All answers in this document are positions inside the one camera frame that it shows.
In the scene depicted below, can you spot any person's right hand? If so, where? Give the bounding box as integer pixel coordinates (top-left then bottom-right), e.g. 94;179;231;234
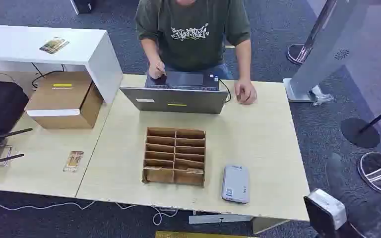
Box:
148;60;167;80

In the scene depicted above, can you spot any person's left hand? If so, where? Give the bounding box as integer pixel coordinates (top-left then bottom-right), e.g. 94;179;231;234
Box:
234;78;258;105

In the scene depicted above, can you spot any grey laptop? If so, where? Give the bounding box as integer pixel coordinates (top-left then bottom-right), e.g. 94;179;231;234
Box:
120;70;230;115

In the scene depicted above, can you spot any person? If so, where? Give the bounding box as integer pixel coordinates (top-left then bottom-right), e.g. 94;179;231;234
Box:
134;0;258;105

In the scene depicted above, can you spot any chrome stanchion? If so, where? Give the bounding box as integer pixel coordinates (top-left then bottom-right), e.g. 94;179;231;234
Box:
286;0;338;65

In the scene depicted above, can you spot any white crumpled wrap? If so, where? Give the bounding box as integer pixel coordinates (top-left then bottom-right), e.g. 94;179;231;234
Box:
311;85;335;107

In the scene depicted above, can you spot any white pillar stand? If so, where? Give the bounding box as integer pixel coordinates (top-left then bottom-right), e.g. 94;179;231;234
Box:
283;0;381;103

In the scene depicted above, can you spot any black box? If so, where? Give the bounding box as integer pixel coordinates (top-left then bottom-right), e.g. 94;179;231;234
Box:
70;0;96;15

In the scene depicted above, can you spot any brown cardboard box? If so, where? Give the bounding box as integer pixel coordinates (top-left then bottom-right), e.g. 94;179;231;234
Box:
24;71;104;130

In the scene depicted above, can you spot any wooden slotted card box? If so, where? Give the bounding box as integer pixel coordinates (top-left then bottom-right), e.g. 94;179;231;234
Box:
141;127;206;188

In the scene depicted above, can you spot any black stanchion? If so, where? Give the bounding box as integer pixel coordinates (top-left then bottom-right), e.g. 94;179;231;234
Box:
340;98;381;149

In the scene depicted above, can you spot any grey table crossbar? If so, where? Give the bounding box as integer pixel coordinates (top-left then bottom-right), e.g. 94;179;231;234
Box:
189;213;254;225

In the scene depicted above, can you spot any white desk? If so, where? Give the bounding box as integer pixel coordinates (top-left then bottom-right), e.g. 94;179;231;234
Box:
0;24;124;105

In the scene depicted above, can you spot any gold patterned strip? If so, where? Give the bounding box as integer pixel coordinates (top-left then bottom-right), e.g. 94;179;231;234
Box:
155;231;257;238

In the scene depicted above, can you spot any chrome stanchion base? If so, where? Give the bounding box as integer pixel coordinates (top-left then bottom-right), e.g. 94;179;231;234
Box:
357;151;381;194

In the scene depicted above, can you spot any black bag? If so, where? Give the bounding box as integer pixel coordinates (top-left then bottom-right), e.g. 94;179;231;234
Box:
0;81;29;135

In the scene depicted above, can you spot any black laptop cable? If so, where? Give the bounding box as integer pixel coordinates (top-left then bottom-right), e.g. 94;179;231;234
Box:
219;79;232;104

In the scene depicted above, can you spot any white cable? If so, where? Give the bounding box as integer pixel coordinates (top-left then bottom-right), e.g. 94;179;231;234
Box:
0;193;179;227

